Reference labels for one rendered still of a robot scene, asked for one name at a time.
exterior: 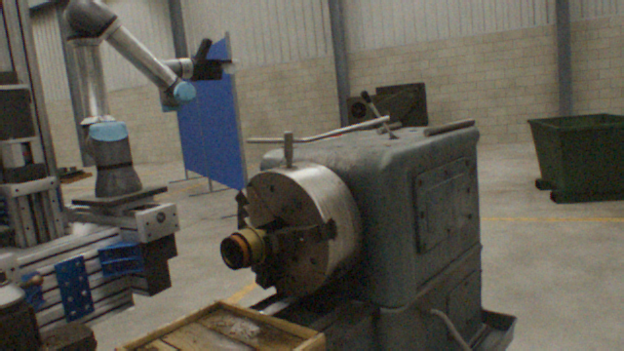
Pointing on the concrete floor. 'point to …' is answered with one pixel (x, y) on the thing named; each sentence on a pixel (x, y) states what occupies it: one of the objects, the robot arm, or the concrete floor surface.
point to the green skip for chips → (580, 157)
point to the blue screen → (214, 129)
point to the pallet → (72, 175)
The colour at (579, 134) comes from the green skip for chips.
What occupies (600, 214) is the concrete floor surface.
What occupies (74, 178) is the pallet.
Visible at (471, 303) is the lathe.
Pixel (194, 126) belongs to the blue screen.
